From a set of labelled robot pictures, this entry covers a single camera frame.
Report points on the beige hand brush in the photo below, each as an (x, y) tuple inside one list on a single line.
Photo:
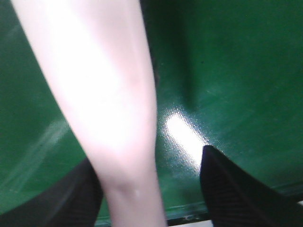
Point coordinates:
[(95, 58)]

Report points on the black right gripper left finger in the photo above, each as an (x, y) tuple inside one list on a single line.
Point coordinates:
[(74, 201)]

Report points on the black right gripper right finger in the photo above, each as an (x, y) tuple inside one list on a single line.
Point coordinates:
[(236, 199)]

